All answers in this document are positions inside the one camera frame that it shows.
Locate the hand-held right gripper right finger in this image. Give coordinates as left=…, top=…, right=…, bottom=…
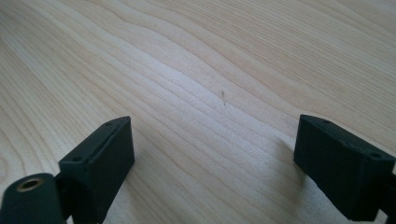
left=292, top=114, right=396, bottom=222

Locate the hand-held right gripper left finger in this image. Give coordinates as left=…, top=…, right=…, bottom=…
left=58, top=116, right=136, bottom=224

